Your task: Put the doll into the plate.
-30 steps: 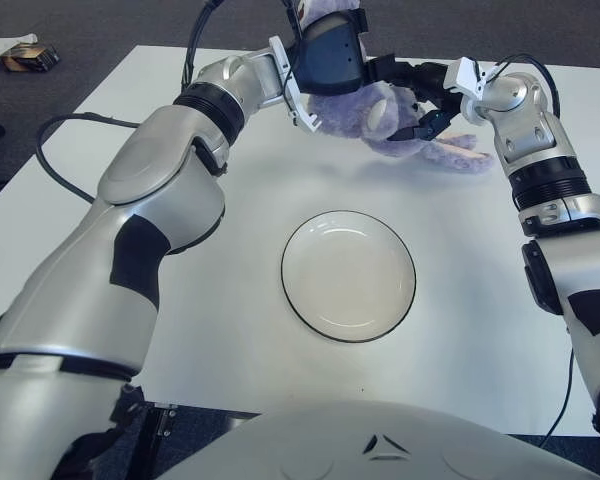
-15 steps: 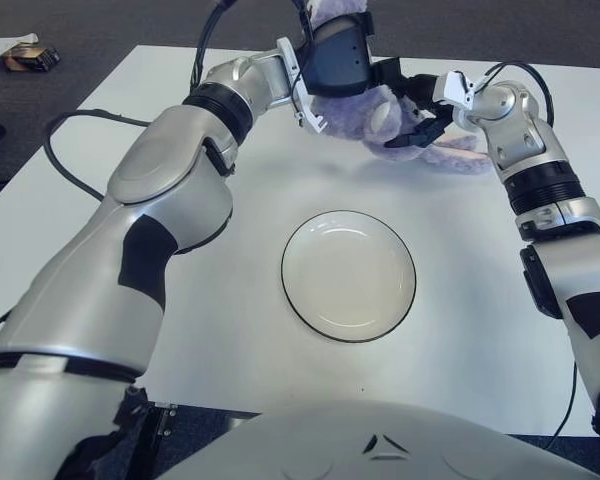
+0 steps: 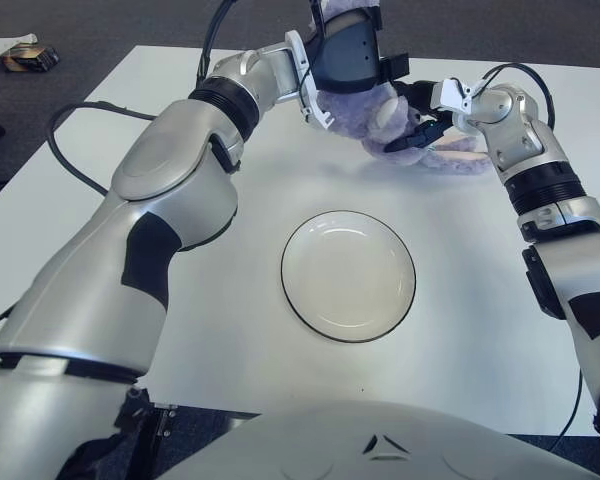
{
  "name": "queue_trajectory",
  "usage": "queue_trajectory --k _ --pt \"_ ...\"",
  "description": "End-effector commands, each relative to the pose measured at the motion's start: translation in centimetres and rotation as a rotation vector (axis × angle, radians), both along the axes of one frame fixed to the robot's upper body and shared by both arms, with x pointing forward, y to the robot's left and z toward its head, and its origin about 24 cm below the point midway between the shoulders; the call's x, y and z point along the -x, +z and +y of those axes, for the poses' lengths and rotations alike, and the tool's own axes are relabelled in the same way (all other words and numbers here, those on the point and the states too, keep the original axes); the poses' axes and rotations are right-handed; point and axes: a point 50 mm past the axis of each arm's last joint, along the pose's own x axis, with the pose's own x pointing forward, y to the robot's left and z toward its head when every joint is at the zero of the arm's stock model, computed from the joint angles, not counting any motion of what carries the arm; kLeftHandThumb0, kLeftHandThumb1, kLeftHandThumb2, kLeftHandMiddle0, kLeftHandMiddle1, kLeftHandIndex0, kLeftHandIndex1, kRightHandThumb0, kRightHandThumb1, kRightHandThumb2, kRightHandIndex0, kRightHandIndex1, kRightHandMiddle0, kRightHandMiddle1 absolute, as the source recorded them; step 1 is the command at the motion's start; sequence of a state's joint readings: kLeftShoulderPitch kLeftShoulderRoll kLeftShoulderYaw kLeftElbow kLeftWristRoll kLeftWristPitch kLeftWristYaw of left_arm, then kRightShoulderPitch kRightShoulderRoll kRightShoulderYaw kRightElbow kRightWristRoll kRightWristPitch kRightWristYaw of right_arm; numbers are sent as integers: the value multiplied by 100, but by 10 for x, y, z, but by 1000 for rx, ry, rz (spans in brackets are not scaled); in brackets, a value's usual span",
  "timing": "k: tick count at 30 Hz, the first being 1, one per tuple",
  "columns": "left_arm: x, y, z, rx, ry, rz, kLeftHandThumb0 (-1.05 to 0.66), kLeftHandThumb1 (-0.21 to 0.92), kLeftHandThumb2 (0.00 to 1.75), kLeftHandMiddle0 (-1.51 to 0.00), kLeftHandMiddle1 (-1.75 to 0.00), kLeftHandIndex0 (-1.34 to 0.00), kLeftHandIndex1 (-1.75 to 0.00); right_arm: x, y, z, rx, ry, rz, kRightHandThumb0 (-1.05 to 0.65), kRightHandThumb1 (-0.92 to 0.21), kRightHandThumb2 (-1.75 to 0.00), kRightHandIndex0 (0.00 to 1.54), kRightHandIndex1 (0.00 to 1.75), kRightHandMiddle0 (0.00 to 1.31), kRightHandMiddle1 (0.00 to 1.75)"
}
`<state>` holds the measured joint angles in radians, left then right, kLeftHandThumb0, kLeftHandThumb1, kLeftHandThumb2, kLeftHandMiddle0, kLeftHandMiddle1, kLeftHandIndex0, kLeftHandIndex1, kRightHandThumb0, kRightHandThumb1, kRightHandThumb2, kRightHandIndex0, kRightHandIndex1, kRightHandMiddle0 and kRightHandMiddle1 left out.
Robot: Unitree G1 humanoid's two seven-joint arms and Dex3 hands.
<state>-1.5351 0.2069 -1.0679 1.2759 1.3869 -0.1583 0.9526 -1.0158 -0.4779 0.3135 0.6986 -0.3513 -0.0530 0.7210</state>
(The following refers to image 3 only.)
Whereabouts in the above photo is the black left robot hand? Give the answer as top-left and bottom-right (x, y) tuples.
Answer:
(304, 0), (411, 94)

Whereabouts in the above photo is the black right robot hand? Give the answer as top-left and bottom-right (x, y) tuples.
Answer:
(382, 79), (461, 154)

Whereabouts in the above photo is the purple plush doll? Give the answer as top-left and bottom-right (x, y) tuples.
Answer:
(309, 0), (494, 177)

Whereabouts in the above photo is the white plate with black rim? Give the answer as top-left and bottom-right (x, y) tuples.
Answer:
(280, 209), (417, 344)

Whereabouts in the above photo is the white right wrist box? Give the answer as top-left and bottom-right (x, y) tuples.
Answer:
(438, 77), (476, 112)

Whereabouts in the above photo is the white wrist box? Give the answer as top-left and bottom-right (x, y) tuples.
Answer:
(438, 77), (476, 112)
(307, 102), (337, 130)

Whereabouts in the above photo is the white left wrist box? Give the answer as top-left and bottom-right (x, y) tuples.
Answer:
(307, 102), (337, 130)

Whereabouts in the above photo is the crumpled white paper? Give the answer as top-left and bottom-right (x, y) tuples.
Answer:
(0, 32), (39, 62)

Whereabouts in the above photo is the grey robot torso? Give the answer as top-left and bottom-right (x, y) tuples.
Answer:
(154, 399), (600, 480)

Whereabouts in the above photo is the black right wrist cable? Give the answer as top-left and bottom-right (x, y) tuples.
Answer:
(482, 62), (556, 134)

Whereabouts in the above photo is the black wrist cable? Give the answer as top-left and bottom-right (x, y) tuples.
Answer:
(197, 0), (239, 86)
(482, 62), (556, 134)

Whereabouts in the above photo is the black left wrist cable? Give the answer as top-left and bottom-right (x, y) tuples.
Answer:
(197, 0), (239, 86)

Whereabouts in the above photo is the black table bracket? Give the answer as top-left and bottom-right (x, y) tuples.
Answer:
(149, 400), (177, 444)

